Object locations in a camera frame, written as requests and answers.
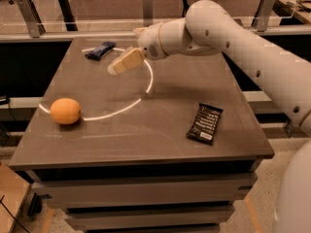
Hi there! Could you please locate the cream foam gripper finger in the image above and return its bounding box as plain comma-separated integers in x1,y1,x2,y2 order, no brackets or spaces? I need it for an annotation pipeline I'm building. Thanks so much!
107,47,145,75

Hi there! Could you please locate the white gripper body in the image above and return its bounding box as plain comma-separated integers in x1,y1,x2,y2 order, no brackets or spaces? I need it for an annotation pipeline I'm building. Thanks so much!
134,22,167,60

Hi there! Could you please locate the blue rxbar wrapper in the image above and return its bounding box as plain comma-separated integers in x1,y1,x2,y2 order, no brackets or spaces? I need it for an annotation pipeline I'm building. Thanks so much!
85,41,117,61

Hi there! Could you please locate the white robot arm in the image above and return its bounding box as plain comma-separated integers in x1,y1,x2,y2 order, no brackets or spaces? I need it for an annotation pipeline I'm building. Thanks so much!
108,0,311,233

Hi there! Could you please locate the orange fruit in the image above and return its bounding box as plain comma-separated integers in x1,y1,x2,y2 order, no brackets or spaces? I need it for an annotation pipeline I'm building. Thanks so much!
51,98,81,125

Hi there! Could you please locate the black snack bar wrapper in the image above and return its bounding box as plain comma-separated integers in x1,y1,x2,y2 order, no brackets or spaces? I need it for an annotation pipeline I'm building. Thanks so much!
186,103,224,145

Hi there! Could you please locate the grey table with drawers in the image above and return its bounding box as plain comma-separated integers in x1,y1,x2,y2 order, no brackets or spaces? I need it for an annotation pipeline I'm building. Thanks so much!
10,38,273,233

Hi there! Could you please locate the clear acrylic barrier panel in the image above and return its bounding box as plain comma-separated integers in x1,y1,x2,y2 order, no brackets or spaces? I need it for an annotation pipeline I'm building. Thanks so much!
0,15,293,35

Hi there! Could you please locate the wooden box lower left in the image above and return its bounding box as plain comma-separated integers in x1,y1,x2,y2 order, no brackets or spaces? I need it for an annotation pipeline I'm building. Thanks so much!
0,164,29,233

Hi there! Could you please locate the middle metal bracket post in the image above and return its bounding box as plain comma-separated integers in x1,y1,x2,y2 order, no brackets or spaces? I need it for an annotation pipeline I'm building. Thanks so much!
142,0,154,27

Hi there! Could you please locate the metal bracket post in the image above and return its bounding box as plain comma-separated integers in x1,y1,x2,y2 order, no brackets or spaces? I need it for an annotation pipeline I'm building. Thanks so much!
256,0,275,32
15,0,41,38
142,0,154,27

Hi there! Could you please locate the left metal bracket post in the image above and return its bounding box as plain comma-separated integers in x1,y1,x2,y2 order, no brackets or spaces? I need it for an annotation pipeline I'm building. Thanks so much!
15,0,41,38

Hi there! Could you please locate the right metal bracket post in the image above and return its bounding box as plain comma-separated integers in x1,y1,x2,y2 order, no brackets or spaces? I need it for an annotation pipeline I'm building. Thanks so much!
256,0,275,32

